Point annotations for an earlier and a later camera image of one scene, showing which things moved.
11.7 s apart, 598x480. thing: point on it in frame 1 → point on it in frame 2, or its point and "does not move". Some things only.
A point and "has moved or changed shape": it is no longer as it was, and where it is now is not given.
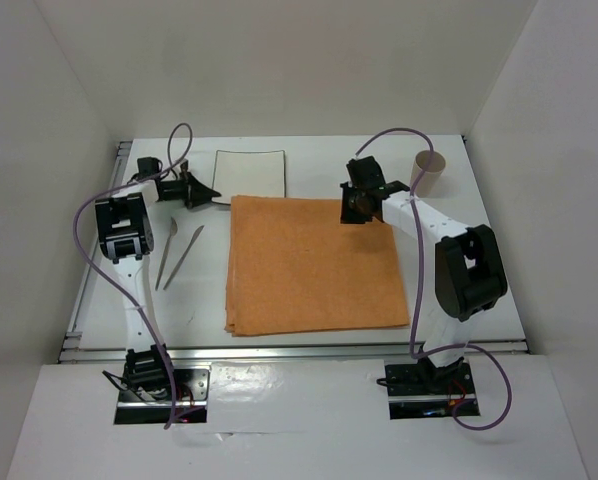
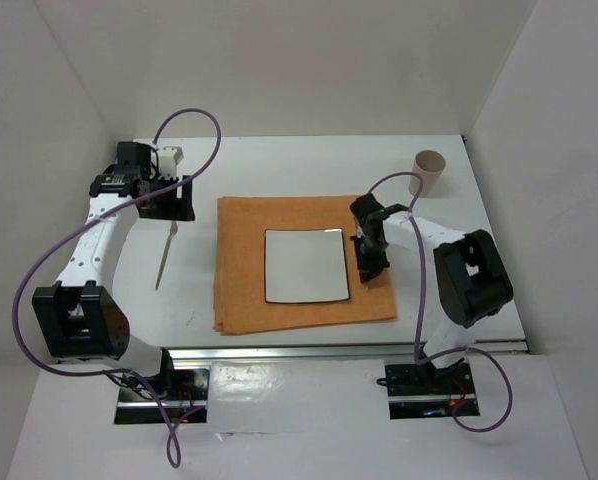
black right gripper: [347, 216] → [369, 269]
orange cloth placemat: [293, 267] has moved or changed shape
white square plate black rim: [248, 173] → [305, 266]
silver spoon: [173, 228] does not move
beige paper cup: [429, 181] does not move
